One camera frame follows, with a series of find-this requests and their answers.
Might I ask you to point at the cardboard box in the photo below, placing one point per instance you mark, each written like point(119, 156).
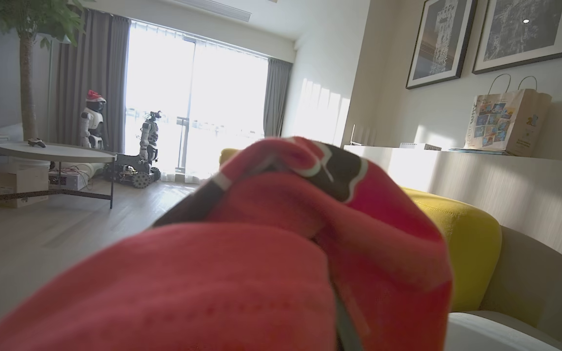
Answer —
point(17, 183)

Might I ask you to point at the wide framed dark picture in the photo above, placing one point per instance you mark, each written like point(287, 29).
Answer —
point(525, 29)

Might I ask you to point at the flat book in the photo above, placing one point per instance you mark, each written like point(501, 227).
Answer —
point(476, 151)

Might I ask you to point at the round grey coffee table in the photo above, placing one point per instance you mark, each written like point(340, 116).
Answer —
point(51, 152)

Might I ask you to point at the indoor potted tree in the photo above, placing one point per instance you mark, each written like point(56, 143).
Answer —
point(27, 73)

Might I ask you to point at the ceiling air vent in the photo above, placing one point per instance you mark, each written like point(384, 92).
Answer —
point(217, 9)

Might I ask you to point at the light wood ledge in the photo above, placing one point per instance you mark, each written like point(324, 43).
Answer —
point(495, 190)

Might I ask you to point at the narrow framed dark picture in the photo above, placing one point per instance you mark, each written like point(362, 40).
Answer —
point(439, 41)

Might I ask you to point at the printed paper shopping bag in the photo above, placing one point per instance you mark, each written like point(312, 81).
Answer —
point(503, 124)

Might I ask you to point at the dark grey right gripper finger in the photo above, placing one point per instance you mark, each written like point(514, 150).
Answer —
point(347, 331)

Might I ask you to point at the glass balcony door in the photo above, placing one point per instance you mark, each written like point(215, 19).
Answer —
point(222, 107)

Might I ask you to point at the white electronics box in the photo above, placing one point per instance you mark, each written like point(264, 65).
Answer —
point(69, 180)

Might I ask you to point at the black wheeled mobile robot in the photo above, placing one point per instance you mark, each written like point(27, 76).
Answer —
point(137, 168)

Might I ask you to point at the wide grey curtain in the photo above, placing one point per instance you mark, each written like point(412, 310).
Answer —
point(90, 53)

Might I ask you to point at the small dark controller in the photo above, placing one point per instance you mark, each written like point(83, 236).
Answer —
point(36, 143)

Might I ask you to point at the narrow grey curtain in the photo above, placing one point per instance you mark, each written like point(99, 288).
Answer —
point(276, 97)

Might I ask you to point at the white humanoid robot red hat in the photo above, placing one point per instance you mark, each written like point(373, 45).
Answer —
point(92, 124)

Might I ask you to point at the red garment with black print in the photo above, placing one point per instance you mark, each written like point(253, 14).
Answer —
point(212, 287)

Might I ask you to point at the small white flat box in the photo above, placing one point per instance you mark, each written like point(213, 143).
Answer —
point(420, 146)

